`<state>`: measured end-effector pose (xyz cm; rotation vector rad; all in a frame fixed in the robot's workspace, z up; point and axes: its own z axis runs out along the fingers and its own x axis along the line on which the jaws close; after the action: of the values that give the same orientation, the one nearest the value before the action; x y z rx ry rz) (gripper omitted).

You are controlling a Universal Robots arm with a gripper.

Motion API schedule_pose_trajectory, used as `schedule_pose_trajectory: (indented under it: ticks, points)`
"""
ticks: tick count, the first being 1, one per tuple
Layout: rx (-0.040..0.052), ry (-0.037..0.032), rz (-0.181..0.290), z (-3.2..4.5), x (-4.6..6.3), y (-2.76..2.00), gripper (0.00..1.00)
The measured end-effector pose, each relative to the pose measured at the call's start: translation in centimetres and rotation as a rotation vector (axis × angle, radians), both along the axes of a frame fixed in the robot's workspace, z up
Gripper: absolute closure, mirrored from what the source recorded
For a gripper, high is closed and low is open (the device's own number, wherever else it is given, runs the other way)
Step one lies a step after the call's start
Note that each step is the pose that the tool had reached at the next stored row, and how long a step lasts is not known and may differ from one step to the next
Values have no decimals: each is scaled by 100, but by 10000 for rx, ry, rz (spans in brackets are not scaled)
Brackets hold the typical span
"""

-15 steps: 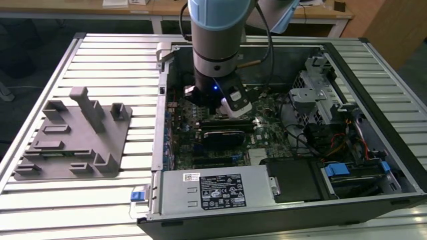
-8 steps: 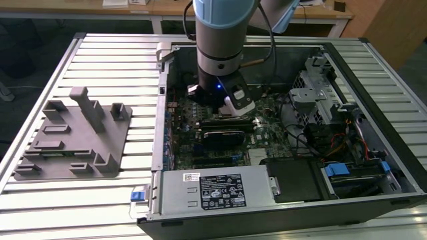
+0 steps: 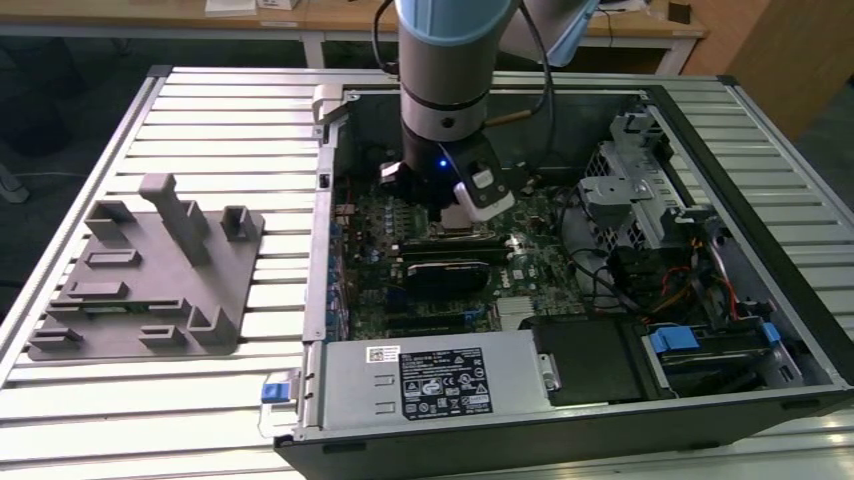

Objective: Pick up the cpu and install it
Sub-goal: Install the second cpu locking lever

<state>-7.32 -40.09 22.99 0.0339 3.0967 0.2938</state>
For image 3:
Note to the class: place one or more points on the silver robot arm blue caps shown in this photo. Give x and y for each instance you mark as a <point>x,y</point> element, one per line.
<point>448,75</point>

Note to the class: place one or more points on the CPU socket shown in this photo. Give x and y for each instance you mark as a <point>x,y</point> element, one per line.
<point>461,232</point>

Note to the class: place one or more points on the black RAM slot row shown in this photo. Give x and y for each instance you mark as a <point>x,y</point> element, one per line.
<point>454,250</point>

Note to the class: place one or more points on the black graphics card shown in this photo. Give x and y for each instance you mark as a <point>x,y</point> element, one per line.
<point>448,282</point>

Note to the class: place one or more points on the metal drive cage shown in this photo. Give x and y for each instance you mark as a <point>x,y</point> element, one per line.
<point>628,165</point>

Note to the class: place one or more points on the green motherboard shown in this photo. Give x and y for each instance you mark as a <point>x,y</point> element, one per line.
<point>555,285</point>

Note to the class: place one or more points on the blue expansion slot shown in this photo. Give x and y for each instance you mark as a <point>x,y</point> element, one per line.
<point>476,317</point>

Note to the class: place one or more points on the black expansion slot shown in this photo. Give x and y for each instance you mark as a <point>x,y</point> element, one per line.
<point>428,325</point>

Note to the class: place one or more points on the silver chipset heatsink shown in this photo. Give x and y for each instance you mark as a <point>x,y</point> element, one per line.
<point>516,314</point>

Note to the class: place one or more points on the white box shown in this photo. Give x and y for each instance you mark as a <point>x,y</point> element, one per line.
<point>277,3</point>
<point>230,6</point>

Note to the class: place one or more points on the grey parts rack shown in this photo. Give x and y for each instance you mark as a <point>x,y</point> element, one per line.
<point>201,290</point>

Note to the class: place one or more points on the silver power supply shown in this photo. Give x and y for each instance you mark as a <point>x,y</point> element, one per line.
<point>354,380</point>

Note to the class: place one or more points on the black plastic shroud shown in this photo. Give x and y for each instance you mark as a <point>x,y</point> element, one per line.
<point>588,360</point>

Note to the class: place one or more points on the small black box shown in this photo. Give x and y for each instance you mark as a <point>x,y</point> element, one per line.
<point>681,12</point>

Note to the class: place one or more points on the hard disk in blue carrier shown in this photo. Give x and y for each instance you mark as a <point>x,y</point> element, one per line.
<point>675,342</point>

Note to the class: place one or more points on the green RAM stick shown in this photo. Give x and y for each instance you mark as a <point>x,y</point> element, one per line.
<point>114,306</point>

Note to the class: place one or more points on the wooden cabinet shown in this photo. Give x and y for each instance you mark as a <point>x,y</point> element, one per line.
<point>788,60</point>

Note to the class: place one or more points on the black open PC case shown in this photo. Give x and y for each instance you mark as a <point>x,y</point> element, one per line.
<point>535,450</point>

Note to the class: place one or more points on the grey stand foot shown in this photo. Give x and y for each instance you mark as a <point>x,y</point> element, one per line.
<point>14,187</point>

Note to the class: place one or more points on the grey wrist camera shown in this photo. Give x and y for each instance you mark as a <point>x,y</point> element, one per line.
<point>389,172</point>

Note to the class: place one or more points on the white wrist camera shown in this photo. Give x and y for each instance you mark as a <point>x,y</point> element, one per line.
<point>484,195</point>

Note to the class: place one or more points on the wooden desk white frame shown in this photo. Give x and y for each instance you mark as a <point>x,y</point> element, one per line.
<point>221,22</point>

